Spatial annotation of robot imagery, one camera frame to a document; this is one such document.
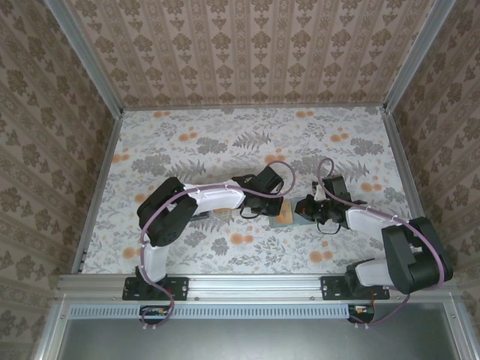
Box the green card holder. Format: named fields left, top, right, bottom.
left=268, top=195, right=318, bottom=230

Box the small controller board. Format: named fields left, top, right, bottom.
left=347, top=303, right=377, bottom=324
left=139, top=304, right=176, bottom=326

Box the grey metal panel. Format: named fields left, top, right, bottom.
left=55, top=317, right=461, bottom=360

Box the thin black cable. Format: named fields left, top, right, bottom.
left=316, top=220, right=341, bottom=236
left=238, top=205, right=266, bottom=221

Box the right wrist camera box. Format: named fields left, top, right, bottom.
left=310, top=180, right=326, bottom=203

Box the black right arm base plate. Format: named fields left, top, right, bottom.
left=320, top=275, right=391, bottom=301

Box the aluminium side rail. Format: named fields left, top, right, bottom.
left=76, top=110, right=125, bottom=275
left=382, top=106, right=440, bottom=266

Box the aluminium mounting rail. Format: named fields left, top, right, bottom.
left=54, top=272, right=461, bottom=304

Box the white slotted cable duct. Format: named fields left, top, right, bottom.
left=68, top=304, right=352, bottom=320

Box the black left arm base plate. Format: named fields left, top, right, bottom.
left=122, top=275, right=189, bottom=302

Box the aluminium corner post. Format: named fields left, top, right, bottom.
left=382, top=0, right=458, bottom=113
left=46, top=0, right=125, bottom=116

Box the aluminium frame post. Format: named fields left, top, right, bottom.
left=444, top=295, right=480, bottom=360
left=31, top=295, right=72, bottom=360

